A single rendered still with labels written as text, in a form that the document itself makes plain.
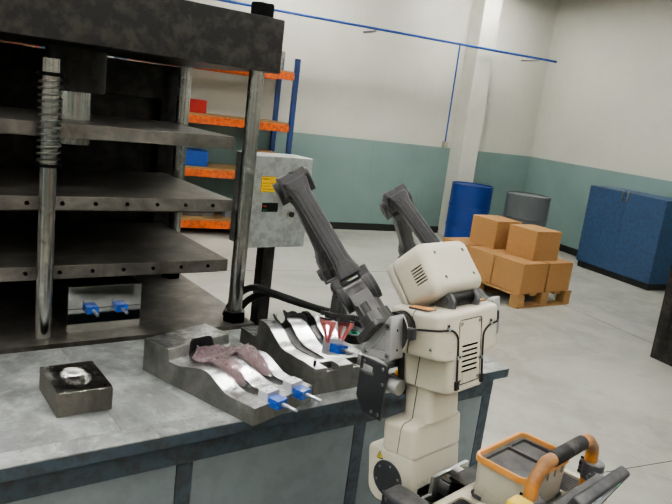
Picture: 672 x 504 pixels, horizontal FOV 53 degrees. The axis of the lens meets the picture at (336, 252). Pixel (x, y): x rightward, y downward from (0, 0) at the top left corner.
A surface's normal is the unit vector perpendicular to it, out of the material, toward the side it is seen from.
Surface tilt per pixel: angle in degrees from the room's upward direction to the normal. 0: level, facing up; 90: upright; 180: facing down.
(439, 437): 82
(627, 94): 90
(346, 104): 90
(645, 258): 90
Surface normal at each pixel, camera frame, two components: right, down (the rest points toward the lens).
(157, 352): -0.60, 0.10
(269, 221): 0.58, 0.24
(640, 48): -0.90, -0.02
